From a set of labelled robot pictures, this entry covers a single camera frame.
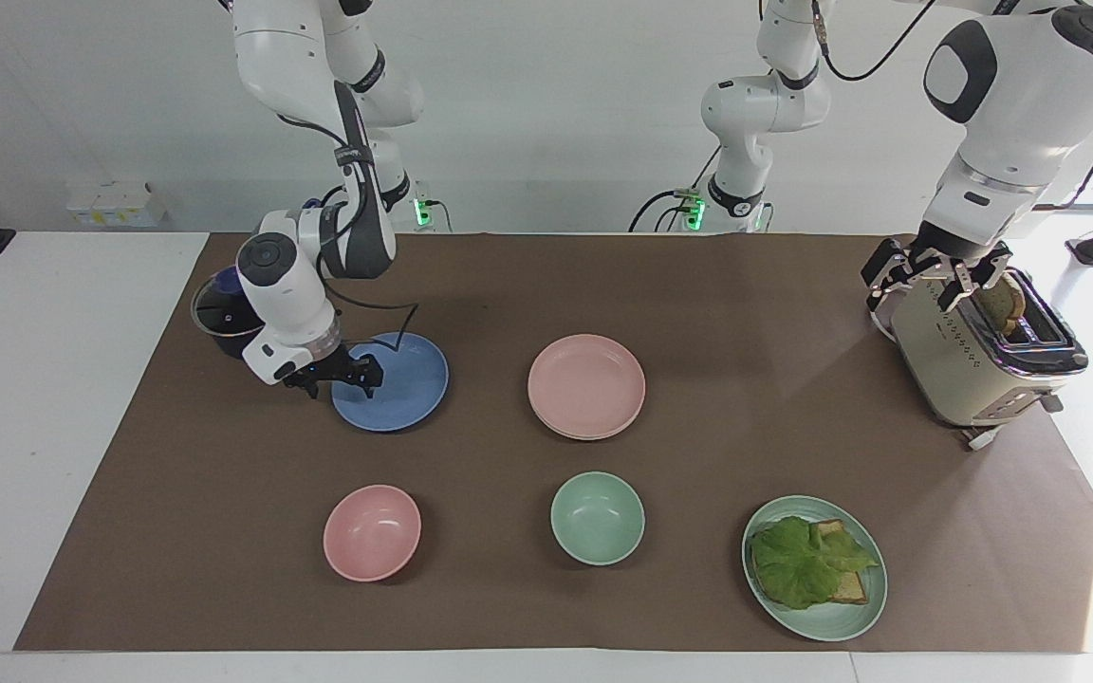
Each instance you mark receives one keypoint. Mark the toasted bread slice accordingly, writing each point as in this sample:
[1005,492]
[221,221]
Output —
[852,588]

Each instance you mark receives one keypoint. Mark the silver toaster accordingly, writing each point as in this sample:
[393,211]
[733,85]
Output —
[954,365]

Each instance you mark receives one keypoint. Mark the green lettuce leaf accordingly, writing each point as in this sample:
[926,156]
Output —
[803,564]

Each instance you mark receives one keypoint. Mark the blue plate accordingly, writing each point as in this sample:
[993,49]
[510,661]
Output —
[409,379]

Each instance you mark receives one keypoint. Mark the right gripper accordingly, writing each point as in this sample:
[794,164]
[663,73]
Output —
[333,362]

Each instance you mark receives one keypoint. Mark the green plate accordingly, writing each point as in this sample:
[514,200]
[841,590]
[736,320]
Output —
[836,621]

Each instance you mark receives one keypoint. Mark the white box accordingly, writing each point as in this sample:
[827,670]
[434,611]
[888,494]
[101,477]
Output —
[115,204]

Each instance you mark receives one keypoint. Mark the beige plate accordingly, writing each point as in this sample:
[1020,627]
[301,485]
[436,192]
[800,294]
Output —
[577,436]

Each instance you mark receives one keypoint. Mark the pink bowl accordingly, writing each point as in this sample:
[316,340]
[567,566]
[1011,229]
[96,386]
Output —
[372,532]

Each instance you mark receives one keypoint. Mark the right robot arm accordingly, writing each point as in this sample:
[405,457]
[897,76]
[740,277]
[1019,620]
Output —
[286,285]

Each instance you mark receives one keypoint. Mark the green bowl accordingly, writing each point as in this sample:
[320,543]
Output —
[597,518]

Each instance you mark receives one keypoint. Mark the pink plate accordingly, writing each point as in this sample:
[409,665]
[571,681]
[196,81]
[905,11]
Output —
[586,381]

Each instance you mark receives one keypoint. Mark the black pot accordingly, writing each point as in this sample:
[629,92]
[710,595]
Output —
[219,323]

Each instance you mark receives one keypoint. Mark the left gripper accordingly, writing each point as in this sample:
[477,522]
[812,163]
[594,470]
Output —
[953,247]

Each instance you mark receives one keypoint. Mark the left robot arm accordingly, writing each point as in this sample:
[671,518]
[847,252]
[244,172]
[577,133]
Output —
[1021,104]

